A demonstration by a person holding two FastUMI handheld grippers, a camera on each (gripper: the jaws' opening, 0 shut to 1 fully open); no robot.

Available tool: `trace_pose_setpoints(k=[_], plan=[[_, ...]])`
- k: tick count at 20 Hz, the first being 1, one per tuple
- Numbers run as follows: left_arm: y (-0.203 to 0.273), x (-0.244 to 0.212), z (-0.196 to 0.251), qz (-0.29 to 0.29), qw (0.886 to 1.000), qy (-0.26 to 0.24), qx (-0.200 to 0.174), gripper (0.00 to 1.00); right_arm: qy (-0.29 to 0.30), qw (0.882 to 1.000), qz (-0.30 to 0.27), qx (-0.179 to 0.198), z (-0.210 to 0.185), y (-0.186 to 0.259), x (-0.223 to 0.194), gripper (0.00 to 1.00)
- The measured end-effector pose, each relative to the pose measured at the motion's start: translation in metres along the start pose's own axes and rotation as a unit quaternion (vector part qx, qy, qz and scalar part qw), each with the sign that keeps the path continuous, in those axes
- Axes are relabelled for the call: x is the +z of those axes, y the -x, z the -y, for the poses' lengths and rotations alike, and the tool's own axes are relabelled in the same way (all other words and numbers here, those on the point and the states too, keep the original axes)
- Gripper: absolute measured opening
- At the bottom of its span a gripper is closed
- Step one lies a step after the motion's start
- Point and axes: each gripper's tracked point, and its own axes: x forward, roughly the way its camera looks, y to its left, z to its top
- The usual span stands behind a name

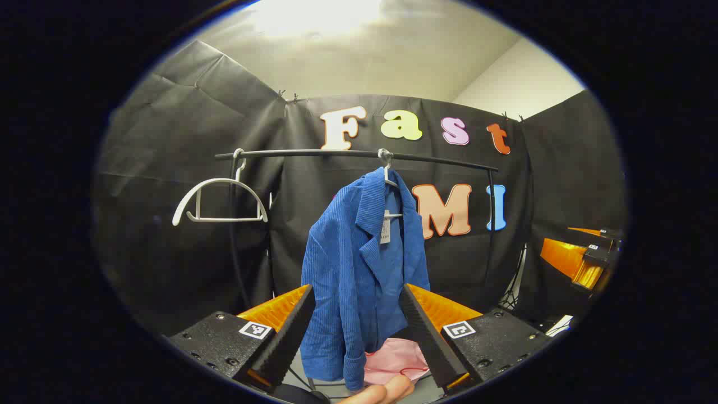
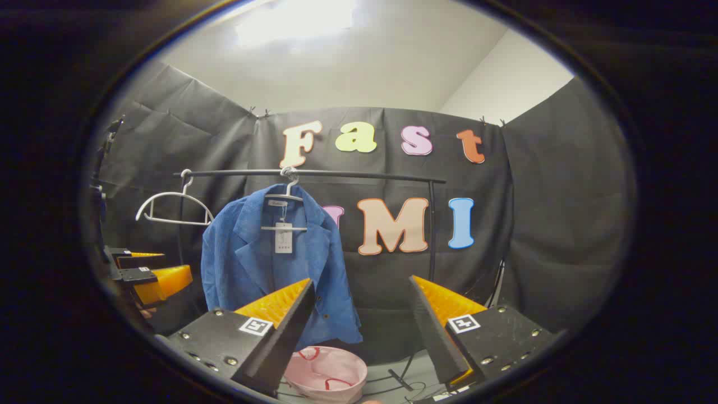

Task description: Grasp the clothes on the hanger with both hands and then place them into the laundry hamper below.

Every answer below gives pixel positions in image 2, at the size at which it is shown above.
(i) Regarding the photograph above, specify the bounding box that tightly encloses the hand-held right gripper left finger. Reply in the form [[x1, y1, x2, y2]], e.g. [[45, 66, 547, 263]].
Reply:
[[167, 278, 316, 395]]

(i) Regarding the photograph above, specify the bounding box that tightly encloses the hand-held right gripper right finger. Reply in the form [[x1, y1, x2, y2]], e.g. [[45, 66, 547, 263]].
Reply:
[[408, 275, 557, 393]]

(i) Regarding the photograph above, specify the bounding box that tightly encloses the pink laundry hamper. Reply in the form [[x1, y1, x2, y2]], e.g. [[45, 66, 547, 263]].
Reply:
[[283, 346, 369, 403]]

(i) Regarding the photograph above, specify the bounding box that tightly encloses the blue jacket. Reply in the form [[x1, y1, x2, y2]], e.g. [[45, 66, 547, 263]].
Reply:
[[201, 183, 363, 351]]

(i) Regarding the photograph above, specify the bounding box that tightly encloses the white clothes hanger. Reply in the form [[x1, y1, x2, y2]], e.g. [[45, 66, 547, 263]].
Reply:
[[135, 168, 215, 227], [260, 167, 310, 232]]

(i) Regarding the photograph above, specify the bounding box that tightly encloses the black clothes rack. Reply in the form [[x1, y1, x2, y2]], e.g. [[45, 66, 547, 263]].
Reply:
[[173, 168, 448, 392]]

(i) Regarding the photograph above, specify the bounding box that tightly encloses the white paper tag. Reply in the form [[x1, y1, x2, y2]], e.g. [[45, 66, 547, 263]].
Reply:
[[274, 222, 294, 254]]

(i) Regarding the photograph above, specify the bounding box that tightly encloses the black floor cable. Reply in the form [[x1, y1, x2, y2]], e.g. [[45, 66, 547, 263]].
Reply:
[[401, 380, 449, 402]]

